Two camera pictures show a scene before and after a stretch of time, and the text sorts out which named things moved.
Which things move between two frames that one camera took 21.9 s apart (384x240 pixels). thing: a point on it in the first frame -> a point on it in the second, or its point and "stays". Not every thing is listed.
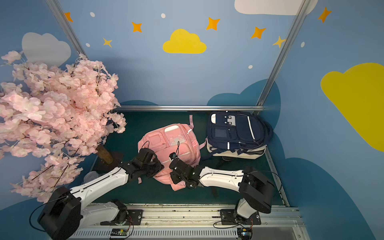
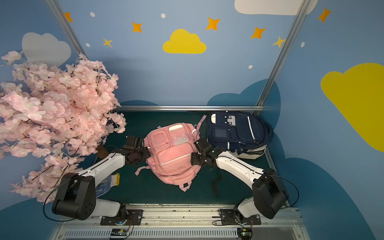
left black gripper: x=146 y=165 -> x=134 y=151
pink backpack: x=181 y=139 stays
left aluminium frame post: x=62 y=18 stays
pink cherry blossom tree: x=50 y=114 stays
